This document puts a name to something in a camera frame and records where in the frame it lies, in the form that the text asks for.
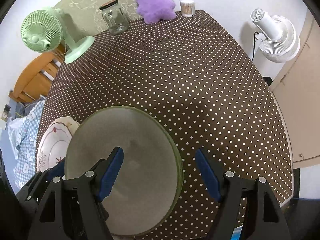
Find glass jar with dark lid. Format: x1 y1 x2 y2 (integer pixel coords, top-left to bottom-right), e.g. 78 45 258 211
99 0 130 35

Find blue checkered printed blanket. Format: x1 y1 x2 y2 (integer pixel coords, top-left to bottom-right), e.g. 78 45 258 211
7 100 47 188

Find white plate with red pattern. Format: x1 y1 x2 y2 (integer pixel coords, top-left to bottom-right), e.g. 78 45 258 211
37 122 75 173

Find pale green patterned board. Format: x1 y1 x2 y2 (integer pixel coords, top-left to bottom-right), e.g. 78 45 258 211
51 0 148 33

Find green table fan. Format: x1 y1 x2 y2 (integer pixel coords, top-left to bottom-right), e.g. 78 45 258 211
20 7 95 64

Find purple plush toy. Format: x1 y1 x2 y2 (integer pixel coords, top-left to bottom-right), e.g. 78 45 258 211
132 0 177 25

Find cream plate with yellow flowers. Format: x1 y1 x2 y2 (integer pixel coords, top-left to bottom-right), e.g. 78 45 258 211
36 116 81 173

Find beige door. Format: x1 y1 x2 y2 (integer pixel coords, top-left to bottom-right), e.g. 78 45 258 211
269 7 320 169

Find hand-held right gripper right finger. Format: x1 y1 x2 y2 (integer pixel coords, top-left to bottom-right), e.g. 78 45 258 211
195 148 292 240

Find black power cable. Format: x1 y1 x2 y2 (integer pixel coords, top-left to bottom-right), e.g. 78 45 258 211
251 31 260 61

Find white fan cord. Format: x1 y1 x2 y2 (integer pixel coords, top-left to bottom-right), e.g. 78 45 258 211
54 42 69 55

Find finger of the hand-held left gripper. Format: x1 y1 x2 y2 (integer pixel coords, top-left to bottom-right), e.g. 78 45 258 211
16 160 66 205

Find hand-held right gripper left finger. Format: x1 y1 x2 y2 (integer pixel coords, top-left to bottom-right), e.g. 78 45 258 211
27 146 124 240

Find grey striped cloth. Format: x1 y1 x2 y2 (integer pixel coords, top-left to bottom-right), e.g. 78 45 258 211
15 99 33 117

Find grey-green ceramic bowl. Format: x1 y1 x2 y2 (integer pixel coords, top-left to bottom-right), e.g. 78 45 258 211
64 106 181 237
160 130 185 215
150 120 183 220

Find wooden bed headboard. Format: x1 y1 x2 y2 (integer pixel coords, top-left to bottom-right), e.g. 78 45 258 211
9 45 66 103

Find cotton swab container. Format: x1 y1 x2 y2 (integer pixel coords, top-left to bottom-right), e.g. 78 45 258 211
179 0 196 17

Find white floor fan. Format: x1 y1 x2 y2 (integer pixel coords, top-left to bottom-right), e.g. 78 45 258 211
250 8 300 64

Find brown polka-dot tablecloth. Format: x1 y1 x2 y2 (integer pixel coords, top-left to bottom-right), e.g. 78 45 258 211
35 10 293 240

